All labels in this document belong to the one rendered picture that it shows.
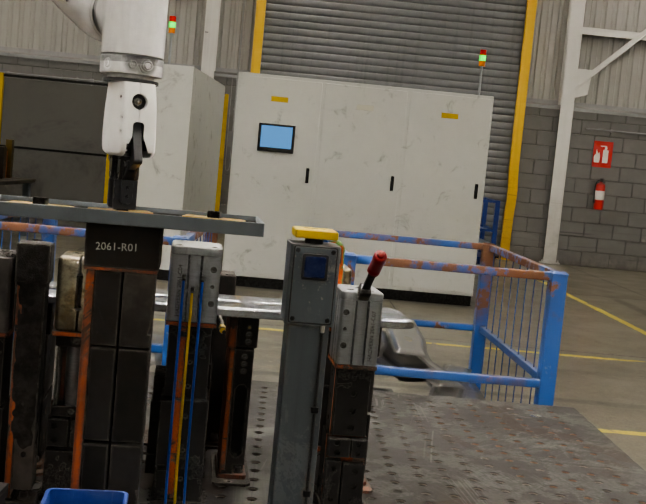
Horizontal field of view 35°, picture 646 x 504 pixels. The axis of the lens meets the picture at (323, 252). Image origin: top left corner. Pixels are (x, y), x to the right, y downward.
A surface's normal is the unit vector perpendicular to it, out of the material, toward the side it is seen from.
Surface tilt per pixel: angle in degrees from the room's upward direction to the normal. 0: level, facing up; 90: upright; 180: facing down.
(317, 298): 90
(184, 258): 90
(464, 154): 90
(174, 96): 90
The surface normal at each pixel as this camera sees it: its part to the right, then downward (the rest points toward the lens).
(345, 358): 0.12, 0.10
